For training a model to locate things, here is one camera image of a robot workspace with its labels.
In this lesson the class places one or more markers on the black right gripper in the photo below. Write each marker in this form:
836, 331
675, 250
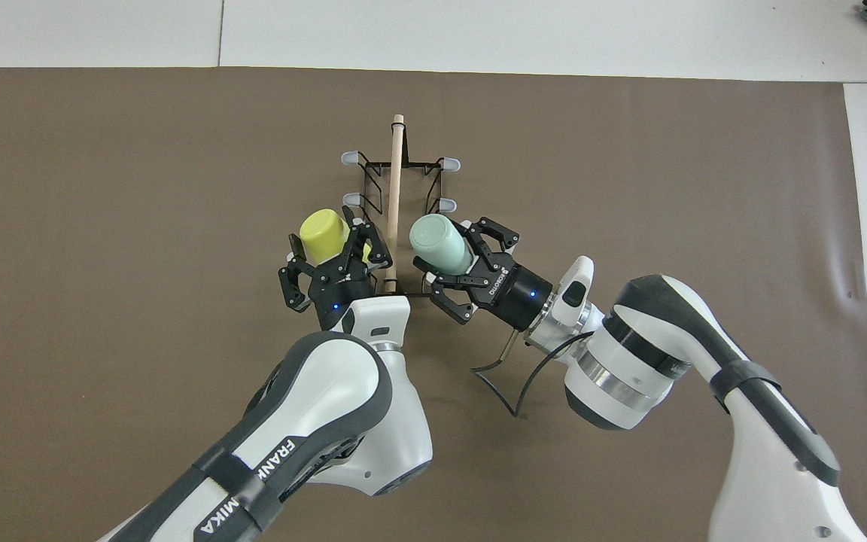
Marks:
512, 293

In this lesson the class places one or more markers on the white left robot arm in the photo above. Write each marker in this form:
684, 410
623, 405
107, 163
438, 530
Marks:
328, 406

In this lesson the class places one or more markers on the yellow plastic cup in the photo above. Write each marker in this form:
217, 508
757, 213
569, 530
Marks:
322, 232

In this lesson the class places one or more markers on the pale green plastic cup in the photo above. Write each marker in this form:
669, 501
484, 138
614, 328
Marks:
437, 241

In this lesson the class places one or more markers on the brown paper table mat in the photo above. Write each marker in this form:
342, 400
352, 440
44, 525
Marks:
102, 188

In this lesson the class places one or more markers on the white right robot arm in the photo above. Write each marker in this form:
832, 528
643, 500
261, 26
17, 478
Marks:
704, 361

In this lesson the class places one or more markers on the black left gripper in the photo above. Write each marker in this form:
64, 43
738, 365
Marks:
339, 290

